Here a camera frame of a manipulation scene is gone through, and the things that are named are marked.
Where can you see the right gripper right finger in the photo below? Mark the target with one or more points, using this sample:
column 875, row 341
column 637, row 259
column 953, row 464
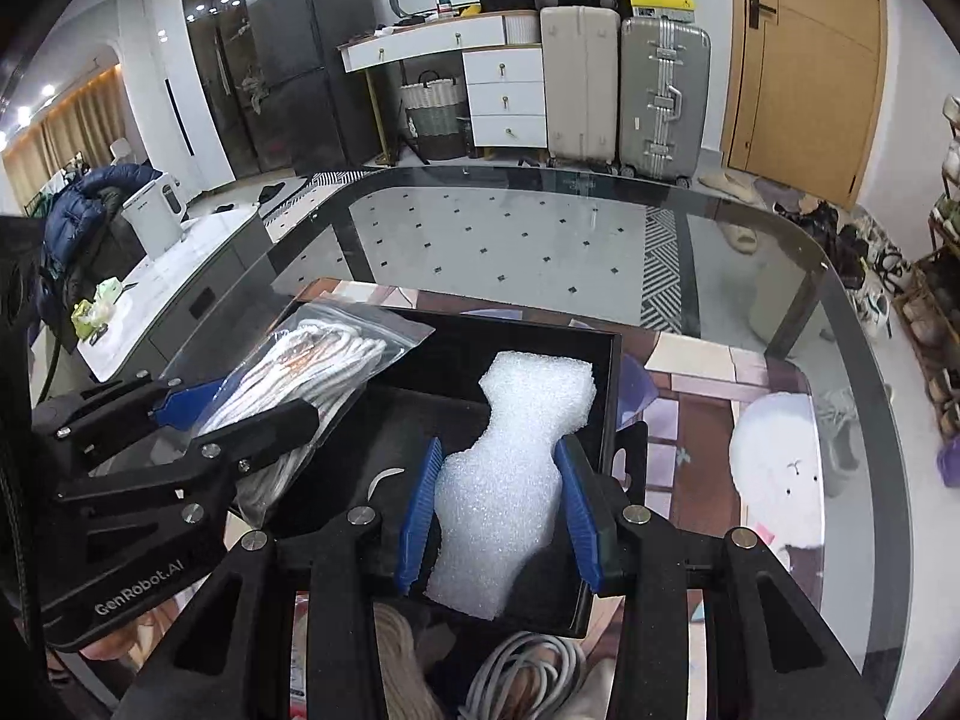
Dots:
column 624, row 549

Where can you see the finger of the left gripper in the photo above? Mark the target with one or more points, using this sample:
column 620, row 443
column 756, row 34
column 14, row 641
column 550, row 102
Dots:
column 247, row 434
column 162, row 402

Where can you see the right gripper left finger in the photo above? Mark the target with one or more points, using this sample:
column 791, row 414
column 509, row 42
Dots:
column 343, row 673

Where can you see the white foam sheet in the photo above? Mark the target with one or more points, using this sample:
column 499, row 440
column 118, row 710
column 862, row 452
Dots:
column 496, row 501

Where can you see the grey marble side table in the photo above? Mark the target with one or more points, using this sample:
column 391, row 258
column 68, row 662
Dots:
column 163, row 300

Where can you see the blue puffer jacket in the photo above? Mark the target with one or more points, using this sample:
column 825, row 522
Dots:
column 85, row 236

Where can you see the white electric kettle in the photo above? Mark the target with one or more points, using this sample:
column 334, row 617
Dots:
column 156, row 214

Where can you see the black refrigerator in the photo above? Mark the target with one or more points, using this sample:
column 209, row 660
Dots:
column 321, row 112

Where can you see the purple bag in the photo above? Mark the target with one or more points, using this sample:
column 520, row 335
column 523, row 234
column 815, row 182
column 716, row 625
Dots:
column 948, row 463

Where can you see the woven laundry basket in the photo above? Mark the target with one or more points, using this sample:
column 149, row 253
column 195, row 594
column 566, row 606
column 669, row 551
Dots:
column 436, row 111

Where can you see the wooden shoe rack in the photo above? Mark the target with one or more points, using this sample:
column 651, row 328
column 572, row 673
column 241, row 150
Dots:
column 929, row 312

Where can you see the white drawer desk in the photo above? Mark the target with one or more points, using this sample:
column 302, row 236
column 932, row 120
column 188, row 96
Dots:
column 502, row 69

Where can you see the silver aluminium suitcase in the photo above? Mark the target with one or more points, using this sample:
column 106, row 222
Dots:
column 664, row 86

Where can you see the plastic water bottle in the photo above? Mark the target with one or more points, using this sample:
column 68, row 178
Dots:
column 443, row 8

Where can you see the wooden door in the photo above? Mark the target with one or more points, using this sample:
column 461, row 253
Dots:
column 804, row 92

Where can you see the beige suitcase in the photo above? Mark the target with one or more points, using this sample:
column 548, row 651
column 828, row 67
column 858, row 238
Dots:
column 580, row 49

